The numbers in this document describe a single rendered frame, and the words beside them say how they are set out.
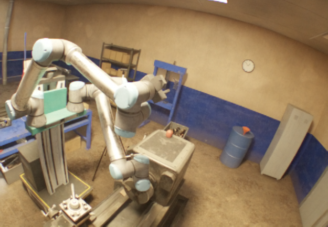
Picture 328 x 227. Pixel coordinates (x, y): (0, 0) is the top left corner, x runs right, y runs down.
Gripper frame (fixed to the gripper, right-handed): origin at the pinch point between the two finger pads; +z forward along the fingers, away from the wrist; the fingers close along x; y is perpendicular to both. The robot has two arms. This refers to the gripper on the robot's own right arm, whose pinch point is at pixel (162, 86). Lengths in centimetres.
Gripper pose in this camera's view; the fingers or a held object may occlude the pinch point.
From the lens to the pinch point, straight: 89.7
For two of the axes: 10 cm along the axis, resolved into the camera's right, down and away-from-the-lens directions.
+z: 4.2, -2.0, 8.9
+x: 5.1, 8.6, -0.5
